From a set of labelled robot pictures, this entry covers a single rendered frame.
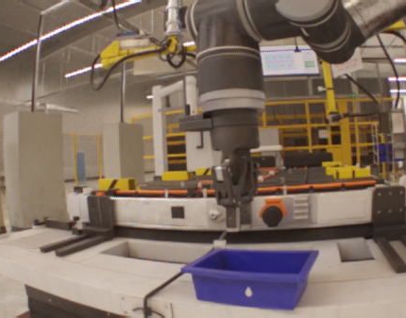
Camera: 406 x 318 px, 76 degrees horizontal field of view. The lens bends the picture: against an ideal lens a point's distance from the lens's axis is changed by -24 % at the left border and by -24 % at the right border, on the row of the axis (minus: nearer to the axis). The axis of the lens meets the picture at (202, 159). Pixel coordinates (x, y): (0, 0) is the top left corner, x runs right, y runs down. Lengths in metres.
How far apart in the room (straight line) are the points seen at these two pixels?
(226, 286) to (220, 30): 0.44
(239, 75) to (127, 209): 0.79
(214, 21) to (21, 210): 5.22
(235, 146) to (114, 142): 7.51
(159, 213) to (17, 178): 4.56
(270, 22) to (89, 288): 0.66
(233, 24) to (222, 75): 0.09
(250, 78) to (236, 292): 0.36
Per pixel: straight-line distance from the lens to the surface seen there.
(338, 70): 2.74
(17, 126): 5.51
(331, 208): 0.98
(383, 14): 0.64
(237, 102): 0.48
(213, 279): 0.59
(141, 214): 1.14
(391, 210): 1.00
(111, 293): 0.72
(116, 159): 7.92
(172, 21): 2.59
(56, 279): 0.84
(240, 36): 0.51
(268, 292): 0.56
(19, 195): 5.52
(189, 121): 0.53
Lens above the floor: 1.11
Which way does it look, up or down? level
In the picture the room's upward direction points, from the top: 3 degrees counter-clockwise
